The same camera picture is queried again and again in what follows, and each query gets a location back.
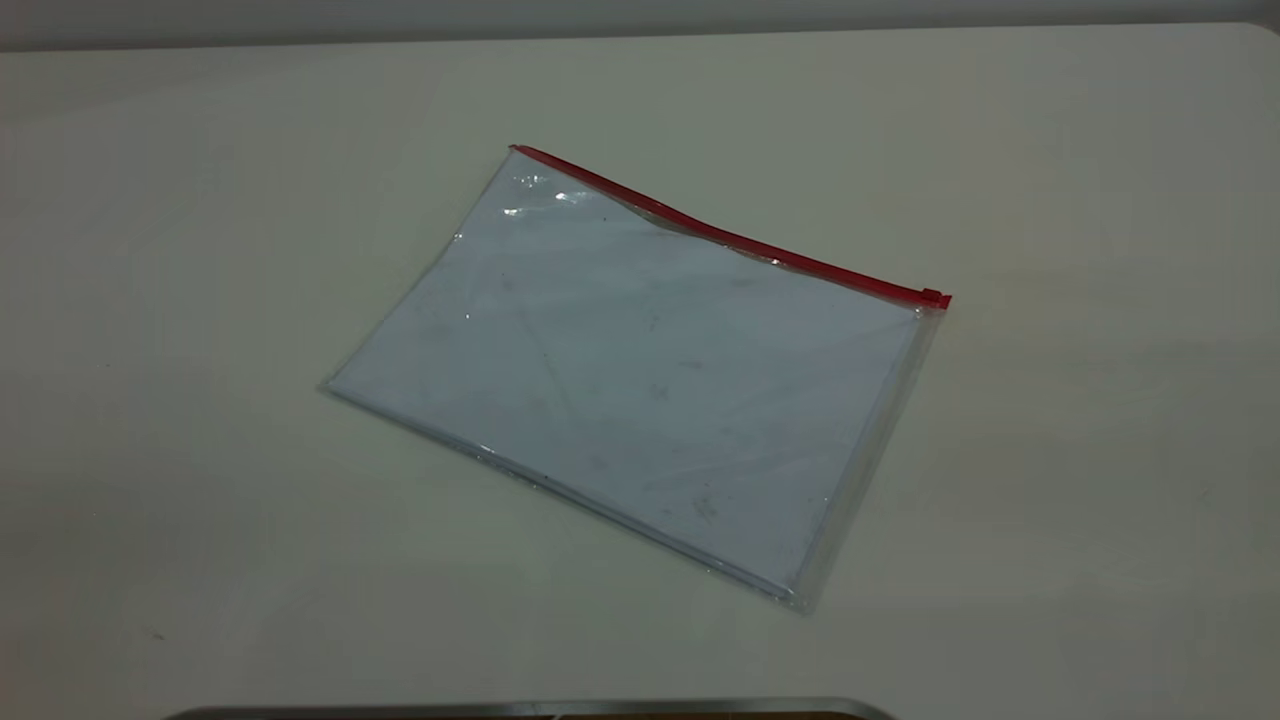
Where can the clear plastic red-zipper bag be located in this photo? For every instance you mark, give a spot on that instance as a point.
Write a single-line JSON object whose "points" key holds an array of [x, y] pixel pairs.
{"points": [[700, 235]]}

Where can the red zipper slider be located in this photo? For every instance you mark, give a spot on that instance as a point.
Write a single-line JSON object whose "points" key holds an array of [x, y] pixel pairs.
{"points": [[935, 296]]}

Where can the white paper sheets stack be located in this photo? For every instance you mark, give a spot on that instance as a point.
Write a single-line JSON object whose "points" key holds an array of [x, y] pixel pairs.
{"points": [[640, 380]]}

